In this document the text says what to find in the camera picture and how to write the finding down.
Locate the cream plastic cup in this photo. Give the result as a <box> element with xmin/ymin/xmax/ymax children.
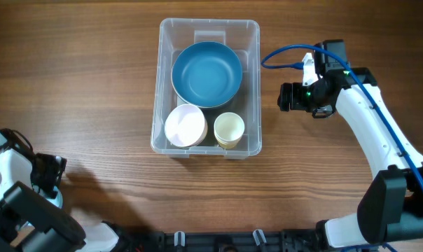
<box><xmin>214</xmin><ymin>112</ymin><xmax>245</xmax><ymax>144</ymax></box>

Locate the clear plastic storage container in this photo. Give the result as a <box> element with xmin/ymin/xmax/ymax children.
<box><xmin>151</xmin><ymin>18</ymin><xmax>262</xmax><ymax>159</ymax></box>

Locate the dark blue bowl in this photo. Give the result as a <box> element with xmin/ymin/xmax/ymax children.
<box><xmin>171</xmin><ymin>41</ymin><xmax>243</xmax><ymax>109</ymax></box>

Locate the pink plastic cup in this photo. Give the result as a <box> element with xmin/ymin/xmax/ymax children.
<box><xmin>165</xmin><ymin>104</ymin><xmax>208</xmax><ymax>148</ymax></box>

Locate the light blue plastic cup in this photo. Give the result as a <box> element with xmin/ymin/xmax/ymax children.
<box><xmin>44</xmin><ymin>185</ymin><xmax>63</xmax><ymax>209</ymax></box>

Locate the yellow plastic cup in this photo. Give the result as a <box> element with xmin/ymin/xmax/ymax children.
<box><xmin>218</xmin><ymin>140</ymin><xmax>239</xmax><ymax>149</ymax></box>

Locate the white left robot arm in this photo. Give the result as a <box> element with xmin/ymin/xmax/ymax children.
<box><xmin>0</xmin><ymin>128</ymin><xmax>120</xmax><ymax>251</ymax></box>

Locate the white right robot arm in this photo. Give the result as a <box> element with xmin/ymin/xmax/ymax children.
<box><xmin>277</xmin><ymin>68</ymin><xmax>423</xmax><ymax>251</ymax></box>

